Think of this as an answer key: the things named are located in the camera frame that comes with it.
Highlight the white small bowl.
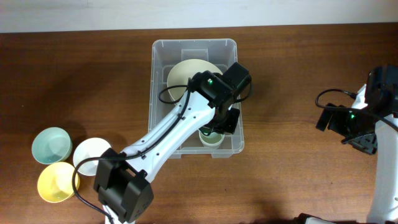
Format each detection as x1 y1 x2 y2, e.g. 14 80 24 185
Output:
73 138 111 176

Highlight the cream large bowl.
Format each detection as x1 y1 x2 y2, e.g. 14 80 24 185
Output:
167 59 223 87

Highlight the cream plastic cup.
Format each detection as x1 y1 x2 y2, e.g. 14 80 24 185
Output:
199 132 224 146

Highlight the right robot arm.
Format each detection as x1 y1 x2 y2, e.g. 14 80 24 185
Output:
327 65 397 223

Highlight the green small bowl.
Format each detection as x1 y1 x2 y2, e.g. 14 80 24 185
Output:
32 127 73 165

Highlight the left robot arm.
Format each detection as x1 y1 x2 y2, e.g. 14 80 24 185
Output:
93 62 252 223

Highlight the grey plastic cup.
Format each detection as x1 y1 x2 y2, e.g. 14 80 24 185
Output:
205 144 220 150

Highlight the green plastic cup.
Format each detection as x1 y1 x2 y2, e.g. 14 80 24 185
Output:
199 127 222 139

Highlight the yellow small bowl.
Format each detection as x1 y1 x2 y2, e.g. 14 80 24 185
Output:
37 162 75 203

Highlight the clear plastic storage bin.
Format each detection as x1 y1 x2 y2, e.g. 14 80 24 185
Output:
148 39 244 159

